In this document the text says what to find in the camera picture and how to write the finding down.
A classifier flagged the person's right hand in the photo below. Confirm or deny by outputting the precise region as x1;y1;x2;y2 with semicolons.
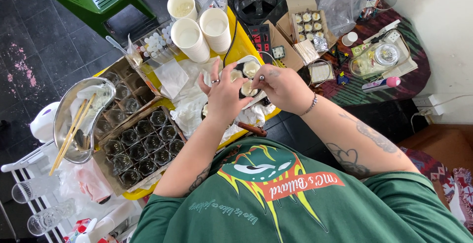
252;65;315;116

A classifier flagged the person's left hand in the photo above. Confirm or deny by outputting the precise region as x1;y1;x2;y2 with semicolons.
198;59;256;124

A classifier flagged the white plate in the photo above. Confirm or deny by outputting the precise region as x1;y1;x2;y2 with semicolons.
230;55;269;110

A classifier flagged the flat brown cardboard piece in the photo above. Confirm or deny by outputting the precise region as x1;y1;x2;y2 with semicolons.
263;20;306;72

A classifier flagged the yellow tray table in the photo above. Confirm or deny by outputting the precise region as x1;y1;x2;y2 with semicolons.
92;6;282;201

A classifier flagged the black and red power strip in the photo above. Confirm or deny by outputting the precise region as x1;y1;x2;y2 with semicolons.
248;23;273;65

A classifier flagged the bundle of wooden wicks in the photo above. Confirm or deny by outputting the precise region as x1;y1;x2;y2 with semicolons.
293;39;321;66

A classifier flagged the stack of white paper cups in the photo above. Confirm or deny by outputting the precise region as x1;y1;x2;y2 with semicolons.
170;17;211;64
199;8;232;55

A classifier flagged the cardboard box of filled candles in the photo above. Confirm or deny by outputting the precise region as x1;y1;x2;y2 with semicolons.
275;0;330;52

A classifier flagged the crumpled white tissue paper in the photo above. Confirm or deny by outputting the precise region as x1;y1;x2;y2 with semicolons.
168;56;277;144

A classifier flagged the black fan base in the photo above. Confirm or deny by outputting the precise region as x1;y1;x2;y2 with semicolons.
233;0;285;26

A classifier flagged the folded white paper napkin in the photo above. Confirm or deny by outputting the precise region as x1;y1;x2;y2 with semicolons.
153;58;190;100

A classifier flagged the small white cup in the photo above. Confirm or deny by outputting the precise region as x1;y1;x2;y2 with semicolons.
341;32;358;47

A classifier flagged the white paper cup with wax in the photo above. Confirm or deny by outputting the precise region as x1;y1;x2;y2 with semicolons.
167;0;199;22

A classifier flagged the clear plastic bag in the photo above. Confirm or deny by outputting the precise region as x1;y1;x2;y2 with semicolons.
314;0;372;39

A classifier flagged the clear box of small bottles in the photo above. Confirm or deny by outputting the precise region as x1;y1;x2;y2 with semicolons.
132;23;182;70

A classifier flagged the glass jar with lid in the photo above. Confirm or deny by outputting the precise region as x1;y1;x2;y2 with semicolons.
348;42;401;78

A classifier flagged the pink and white tube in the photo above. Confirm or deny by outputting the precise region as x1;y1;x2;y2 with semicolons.
361;76;401;94

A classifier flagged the patterned dark round mat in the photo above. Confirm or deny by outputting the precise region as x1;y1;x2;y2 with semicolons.
296;0;432;108

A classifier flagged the green printed t-shirt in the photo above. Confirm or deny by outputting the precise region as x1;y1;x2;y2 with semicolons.
129;137;473;243

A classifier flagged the worn cardboard box with dividers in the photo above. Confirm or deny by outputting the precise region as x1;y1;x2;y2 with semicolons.
94;55;164;141

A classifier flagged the group of empty glass jars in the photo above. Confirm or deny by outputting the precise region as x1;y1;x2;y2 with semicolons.
103;109;185;189

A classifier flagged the white power strip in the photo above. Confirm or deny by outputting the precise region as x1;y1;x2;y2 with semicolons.
364;19;402;46

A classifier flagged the clear plastic pipette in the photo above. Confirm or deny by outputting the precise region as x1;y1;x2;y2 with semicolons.
105;35;130;56

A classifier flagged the wooden chopstick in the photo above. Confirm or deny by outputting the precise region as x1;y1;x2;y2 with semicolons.
49;99;88;176
55;93;97;168

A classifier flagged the kidney shaped metal bowl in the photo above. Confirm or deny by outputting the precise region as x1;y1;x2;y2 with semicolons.
53;77;117;165

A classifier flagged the pink plastic bag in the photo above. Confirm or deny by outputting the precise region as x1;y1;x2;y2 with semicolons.
59;157;116;204

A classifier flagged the patterned fringed blanket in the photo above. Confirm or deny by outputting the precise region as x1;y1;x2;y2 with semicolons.
401;146;473;233

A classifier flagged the white rounded device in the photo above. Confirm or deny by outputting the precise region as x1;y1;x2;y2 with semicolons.
30;101;61;144

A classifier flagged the clear drinking glass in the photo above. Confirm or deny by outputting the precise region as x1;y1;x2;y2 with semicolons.
11;176;62;204
27;198;77;236

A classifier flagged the small pot with wooden handle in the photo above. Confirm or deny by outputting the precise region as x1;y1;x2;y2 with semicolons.
201;102;268;138

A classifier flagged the silver bracelet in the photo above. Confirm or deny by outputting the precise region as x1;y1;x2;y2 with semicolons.
299;92;318;117

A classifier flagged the black cable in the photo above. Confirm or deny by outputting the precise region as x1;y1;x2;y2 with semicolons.
223;0;239;68

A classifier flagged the white wall outlet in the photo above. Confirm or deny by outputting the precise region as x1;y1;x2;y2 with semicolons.
412;94;444;116

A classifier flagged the white wire rack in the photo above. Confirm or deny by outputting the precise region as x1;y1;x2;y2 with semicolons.
0;139;76;243

